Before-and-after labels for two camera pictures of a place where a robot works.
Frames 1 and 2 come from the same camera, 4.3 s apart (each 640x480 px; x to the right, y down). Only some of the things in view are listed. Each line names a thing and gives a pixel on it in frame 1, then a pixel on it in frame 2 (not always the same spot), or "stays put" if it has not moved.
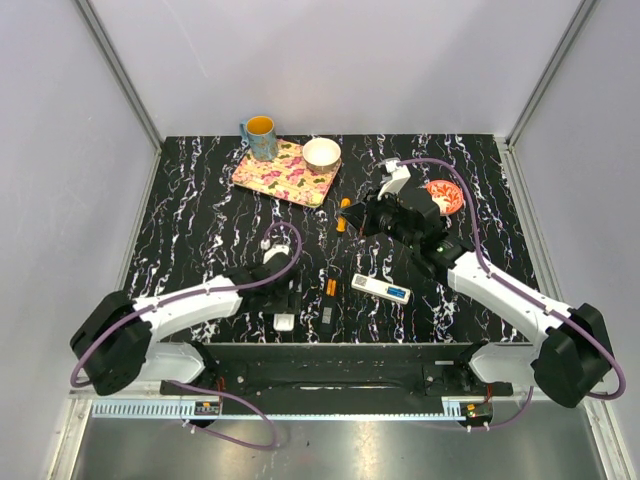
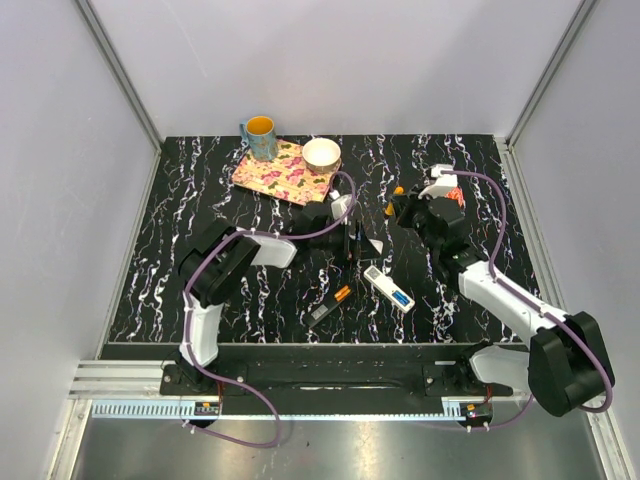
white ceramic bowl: (321, 155) stays put
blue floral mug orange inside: (259, 134) stays put
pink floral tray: (286, 177) stays put
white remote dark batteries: (284, 322) → (377, 244)
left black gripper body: (280, 302) → (330, 241)
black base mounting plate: (343, 373) stays put
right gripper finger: (355, 214) → (399, 204)
